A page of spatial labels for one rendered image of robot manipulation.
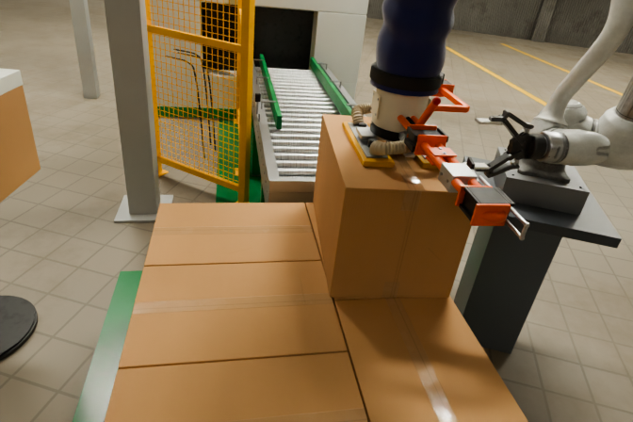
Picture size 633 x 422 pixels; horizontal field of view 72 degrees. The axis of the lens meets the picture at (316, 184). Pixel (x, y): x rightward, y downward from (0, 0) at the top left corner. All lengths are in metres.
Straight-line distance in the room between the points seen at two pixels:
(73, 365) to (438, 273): 1.43
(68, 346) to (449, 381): 1.50
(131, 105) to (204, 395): 1.71
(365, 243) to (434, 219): 0.22
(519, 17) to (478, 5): 1.06
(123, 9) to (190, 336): 1.64
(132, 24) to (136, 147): 0.65
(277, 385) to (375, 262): 0.46
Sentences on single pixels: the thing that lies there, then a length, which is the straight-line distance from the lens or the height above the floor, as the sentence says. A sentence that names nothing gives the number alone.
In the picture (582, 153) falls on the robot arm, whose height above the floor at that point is 1.08.
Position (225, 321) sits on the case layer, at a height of 0.54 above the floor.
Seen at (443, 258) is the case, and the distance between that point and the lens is 1.44.
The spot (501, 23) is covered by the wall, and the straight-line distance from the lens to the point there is 12.93.
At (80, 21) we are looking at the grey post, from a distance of 4.75.
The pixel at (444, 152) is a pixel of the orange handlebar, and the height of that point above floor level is 1.09.
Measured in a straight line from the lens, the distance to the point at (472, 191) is 0.98.
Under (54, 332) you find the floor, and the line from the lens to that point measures 2.22.
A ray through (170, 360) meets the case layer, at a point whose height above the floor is 0.54.
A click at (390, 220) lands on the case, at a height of 0.84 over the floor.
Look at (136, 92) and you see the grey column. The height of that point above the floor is 0.76.
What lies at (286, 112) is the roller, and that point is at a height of 0.53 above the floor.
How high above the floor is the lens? 1.51
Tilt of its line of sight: 28 degrees down
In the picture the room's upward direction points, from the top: 7 degrees clockwise
